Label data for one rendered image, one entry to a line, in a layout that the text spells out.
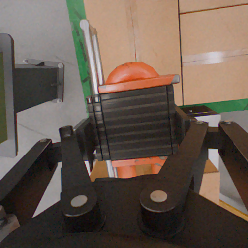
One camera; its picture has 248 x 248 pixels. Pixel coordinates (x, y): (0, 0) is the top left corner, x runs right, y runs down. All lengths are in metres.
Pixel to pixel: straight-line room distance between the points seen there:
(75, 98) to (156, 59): 0.84
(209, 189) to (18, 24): 1.60
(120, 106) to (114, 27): 0.75
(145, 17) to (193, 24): 0.21
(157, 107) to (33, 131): 1.62
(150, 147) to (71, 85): 1.37
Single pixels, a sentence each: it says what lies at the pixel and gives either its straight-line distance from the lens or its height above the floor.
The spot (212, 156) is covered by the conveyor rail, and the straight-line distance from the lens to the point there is 1.00.
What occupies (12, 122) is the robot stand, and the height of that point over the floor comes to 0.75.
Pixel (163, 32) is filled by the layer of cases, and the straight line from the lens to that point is 0.90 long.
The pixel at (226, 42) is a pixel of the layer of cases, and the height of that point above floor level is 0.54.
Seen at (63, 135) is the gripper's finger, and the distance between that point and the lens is 0.16.
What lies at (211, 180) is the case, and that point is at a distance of 0.61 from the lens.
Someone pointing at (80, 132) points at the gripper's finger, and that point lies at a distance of 0.16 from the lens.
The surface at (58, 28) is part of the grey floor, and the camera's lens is 1.57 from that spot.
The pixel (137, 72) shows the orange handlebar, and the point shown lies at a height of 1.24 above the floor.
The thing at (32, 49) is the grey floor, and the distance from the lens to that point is 1.64.
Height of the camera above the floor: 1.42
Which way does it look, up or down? 73 degrees down
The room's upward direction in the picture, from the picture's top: 166 degrees counter-clockwise
